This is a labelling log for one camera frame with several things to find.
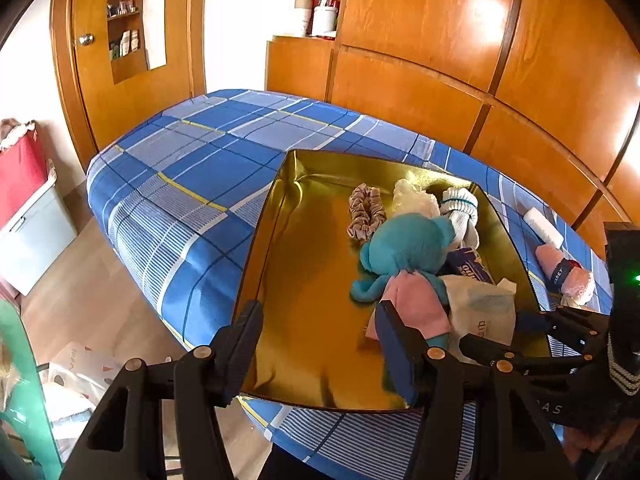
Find brown striped scrunchie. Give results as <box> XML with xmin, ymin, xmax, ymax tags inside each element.
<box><xmin>347</xmin><ymin>183</ymin><xmax>387</xmax><ymax>243</ymax></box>

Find wooden wall shelf niche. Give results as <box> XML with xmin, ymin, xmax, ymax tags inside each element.
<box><xmin>106</xmin><ymin>0</ymin><xmax>167</xmax><ymax>84</ymax></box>

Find gold tray box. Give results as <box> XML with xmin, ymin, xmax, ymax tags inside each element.
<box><xmin>236</xmin><ymin>150</ymin><xmax>540</xmax><ymax>412</ymax></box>

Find grey plastic bin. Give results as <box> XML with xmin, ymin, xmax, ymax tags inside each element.
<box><xmin>1</xmin><ymin>167</ymin><xmax>77</xmax><ymax>296</ymax></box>

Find wooden headboard cabinet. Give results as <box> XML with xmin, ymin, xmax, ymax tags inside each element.
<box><xmin>266</xmin><ymin>0</ymin><xmax>639</xmax><ymax>252</ymax></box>

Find blue Tempo tissue pack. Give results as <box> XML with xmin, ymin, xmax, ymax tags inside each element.
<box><xmin>445</xmin><ymin>247</ymin><xmax>495</xmax><ymax>284</ymax></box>

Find white soap bar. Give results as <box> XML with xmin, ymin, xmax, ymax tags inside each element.
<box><xmin>523</xmin><ymin>207</ymin><xmax>564</xmax><ymax>249</ymax></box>

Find blue plaid bedsheet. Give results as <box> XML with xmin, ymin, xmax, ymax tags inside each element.
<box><xmin>87</xmin><ymin>89</ymin><xmax>612</xmax><ymax>479</ymax></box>

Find teal plush toy pink skirt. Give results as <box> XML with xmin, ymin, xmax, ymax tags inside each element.
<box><xmin>350</xmin><ymin>212</ymin><xmax>454</xmax><ymax>349</ymax></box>

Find pink towel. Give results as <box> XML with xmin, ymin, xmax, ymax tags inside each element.
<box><xmin>535</xmin><ymin>244</ymin><xmax>596</xmax><ymax>307</ymax></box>

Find red storage box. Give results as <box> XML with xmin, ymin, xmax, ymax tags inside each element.
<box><xmin>0</xmin><ymin>118</ymin><xmax>49</xmax><ymax>226</ymax></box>

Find white knit gloves pair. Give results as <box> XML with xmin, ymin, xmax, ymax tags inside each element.
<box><xmin>440</xmin><ymin>188</ymin><xmax>480</xmax><ymax>252</ymax></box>

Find white cleaning wipes pack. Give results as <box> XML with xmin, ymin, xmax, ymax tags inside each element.
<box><xmin>442</xmin><ymin>275</ymin><xmax>516</xmax><ymax>363</ymax></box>

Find white containers on cabinet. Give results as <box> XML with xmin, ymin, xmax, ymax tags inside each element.
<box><xmin>291</xmin><ymin>0</ymin><xmax>340</xmax><ymax>39</ymax></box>

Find green plastic chair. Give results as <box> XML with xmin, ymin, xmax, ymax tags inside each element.
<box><xmin>1</xmin><ymin>299</ymin><xmax>63</xmax><ymax>479</ymax></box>

